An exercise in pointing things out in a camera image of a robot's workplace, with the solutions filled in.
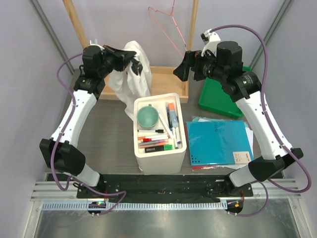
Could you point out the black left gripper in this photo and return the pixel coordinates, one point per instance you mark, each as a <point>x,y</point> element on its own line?
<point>122,57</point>

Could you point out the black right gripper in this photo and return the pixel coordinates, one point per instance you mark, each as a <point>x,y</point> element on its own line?
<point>197,61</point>

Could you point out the white t shirt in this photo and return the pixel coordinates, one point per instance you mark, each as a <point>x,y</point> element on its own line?
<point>128,86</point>

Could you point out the pink wire hanger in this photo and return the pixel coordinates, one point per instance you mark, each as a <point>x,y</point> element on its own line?
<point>167,24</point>

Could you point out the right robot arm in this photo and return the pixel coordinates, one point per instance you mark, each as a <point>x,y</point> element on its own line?
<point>245,90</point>

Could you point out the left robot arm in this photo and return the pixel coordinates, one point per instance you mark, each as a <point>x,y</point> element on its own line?
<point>60,151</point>

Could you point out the green plastic tray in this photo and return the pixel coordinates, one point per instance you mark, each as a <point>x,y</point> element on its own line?
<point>214,99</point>

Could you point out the green ceramic cup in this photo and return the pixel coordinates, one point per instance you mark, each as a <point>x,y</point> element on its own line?
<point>147,116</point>

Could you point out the orange capped marker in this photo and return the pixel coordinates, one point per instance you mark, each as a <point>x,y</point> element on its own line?
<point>172,110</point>

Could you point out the light blue eraser block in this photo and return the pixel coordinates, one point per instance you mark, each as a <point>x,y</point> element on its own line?
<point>175,124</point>

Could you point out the long white marker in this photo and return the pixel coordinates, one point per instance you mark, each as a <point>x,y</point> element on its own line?
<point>166,127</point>

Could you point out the green tipped white marker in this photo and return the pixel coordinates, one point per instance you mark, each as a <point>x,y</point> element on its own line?
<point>177,137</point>

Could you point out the black tipped white marker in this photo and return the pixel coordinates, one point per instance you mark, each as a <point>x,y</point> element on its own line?
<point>159,131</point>

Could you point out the blue notebook folder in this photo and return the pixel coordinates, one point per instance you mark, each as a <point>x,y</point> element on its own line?
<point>219,142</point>

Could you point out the red capped marker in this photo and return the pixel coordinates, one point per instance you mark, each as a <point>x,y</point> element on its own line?
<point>152,138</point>

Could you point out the purple pen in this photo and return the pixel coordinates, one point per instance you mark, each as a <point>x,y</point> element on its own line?
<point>153,142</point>

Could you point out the white drawer organizer box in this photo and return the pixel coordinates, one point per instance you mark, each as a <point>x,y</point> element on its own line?
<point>163,162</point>

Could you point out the green capped black marker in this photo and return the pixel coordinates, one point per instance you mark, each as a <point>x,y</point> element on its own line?
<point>158,148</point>

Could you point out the red plastic folder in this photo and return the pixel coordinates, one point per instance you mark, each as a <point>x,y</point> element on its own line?
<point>207,167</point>

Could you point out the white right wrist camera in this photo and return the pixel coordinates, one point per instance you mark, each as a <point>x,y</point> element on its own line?
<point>211,40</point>

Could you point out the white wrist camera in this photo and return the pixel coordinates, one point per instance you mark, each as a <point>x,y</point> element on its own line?
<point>211,40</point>
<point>94,42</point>

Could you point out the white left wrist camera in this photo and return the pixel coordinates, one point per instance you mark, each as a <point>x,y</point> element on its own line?
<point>94,42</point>

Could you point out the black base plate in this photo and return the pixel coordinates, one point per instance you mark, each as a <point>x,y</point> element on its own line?
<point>166,189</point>

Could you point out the white slotted cable duct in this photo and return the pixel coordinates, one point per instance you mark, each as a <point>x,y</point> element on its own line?
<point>102,206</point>

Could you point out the aluminium frame rail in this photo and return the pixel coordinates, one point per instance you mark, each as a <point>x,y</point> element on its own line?
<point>277,187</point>

